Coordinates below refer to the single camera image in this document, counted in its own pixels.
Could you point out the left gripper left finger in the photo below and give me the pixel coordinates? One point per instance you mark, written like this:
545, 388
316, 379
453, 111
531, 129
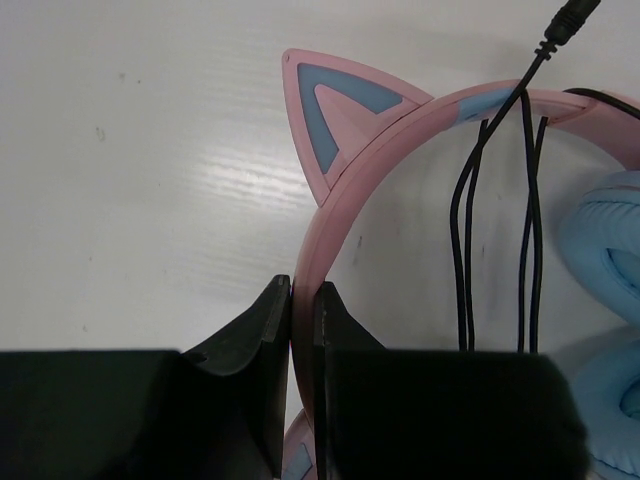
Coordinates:
215, 411

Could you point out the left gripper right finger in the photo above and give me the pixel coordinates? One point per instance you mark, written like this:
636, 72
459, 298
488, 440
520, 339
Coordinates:
381, 413

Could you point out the pink blue cat-ear headphones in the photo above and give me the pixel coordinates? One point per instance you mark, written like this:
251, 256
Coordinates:
352, 125

